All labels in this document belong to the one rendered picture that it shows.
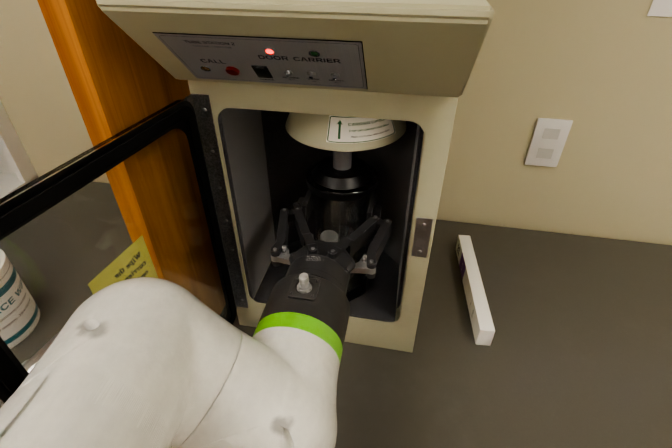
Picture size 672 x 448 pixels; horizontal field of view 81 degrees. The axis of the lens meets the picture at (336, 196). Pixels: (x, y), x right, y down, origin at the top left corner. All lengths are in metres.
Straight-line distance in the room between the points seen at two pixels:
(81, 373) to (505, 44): 0.84
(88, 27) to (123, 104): 0.09
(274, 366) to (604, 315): 0.72
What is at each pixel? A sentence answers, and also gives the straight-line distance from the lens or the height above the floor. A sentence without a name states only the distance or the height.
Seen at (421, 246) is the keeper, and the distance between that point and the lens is 0.57.
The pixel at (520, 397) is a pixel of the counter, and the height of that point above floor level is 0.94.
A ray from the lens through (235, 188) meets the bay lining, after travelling 0.59.
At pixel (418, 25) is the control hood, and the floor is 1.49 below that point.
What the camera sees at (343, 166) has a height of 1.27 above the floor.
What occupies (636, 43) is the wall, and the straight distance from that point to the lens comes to 0.98.
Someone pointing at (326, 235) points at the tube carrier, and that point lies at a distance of 0.62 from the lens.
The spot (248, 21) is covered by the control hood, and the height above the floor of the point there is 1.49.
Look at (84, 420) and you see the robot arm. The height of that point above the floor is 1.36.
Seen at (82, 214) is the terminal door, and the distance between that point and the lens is 0.42.
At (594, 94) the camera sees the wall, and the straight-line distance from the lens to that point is 0.99.
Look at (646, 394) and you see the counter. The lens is 0.86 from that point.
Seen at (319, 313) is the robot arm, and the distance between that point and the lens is 0.41.
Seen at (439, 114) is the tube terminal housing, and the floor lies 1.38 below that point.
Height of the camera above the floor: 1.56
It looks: 34 degrees down
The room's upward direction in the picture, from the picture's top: straight up
